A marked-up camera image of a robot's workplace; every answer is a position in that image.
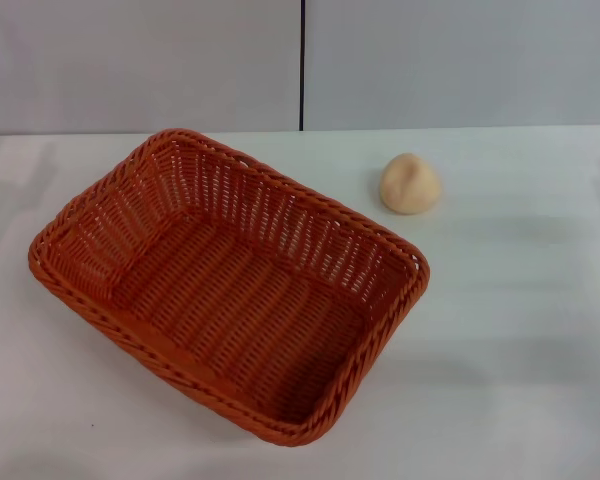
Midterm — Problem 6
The beige round bread bun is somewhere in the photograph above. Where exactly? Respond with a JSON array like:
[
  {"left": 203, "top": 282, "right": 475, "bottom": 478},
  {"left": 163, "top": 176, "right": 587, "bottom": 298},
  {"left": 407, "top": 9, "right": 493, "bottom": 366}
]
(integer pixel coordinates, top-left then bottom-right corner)
[{"left": 380, "top": 152, "right": 442, "bottom": 215}]

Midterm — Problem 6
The orange woven plastic basket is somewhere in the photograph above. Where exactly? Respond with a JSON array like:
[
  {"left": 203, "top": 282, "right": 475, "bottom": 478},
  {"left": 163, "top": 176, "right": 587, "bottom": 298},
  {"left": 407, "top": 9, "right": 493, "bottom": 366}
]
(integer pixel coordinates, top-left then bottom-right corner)
[{"left": 28, "top": 128, "right": 431, "bottom": 448}]

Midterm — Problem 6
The black vertical wall strip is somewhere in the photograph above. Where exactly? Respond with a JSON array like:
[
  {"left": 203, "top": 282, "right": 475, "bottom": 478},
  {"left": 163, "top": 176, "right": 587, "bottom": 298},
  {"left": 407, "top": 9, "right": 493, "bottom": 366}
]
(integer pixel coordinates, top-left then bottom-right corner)
[{"left": 297, "top": 0, "right": 307, "bottom": 132}]

